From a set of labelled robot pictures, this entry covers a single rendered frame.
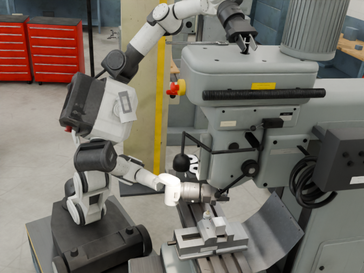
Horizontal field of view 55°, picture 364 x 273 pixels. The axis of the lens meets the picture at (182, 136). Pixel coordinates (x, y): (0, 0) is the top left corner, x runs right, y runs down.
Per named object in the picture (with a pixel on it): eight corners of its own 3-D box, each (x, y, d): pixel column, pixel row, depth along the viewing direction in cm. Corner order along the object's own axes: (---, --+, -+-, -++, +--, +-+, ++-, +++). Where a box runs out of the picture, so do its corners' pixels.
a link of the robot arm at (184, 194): (190, 187, 153) (164, 185, 153) (188, 208, 157) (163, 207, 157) (190, 176, 164) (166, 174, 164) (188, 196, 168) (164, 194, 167)
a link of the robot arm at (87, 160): (92, 174, 156) (76, 170, 143) (93, 154, 158) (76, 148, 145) (116, 171, 153) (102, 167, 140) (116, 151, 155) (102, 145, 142)
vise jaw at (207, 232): (204, 245, 162) (205, 238, 161) (196, 226, 173) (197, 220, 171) (216, 242, 164) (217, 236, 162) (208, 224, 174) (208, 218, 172)
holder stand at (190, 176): (187, 205, 197) (189, 176, 187) (174, 182, 215) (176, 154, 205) (206, 201, 201) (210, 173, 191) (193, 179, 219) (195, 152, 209)
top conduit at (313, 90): (203, 102, 115) (205, 92, 113) (200, 97, 118) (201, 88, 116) (324, 99, 125) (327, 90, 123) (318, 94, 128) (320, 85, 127)
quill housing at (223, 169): (212, 197, 145) (221, 130, 129) (199, 169, 162) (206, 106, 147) (254, 194, 149) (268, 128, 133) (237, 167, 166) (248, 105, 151)
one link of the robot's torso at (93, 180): (74, 187, 204) (65, 112, 184) (103, 178, 213) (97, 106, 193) (83, 200, 192) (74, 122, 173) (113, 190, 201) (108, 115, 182)
